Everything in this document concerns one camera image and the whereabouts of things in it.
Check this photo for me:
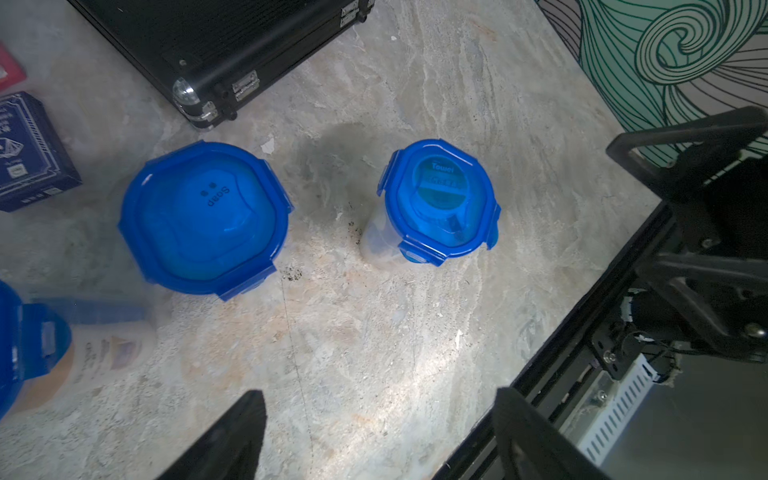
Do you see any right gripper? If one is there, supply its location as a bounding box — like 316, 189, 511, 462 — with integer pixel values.
606, 106, 767, 360

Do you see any dark blue small box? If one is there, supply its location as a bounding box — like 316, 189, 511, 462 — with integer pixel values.
1, 91, 82, 212

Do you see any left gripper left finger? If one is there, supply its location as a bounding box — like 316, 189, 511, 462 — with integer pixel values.
158, 390, 267, 480

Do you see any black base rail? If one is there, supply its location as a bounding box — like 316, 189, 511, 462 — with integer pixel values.
435, 204, 674, 479

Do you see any white slotted cable duct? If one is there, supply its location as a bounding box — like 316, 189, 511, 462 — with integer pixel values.
559, 354, 659, 467

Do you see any small pink-capped bottle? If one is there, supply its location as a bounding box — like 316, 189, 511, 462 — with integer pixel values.
0, 44, 27, 91

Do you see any blue-lid container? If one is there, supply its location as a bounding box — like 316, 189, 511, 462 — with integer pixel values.
1, 282, 157, 419
360, 139, 501, 268
118, 141, 294, 301

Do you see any black hard case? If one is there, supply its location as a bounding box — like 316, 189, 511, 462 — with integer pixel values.
72, 0, 374, 130

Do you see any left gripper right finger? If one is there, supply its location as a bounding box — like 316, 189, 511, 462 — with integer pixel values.
492, 387, 608, 480

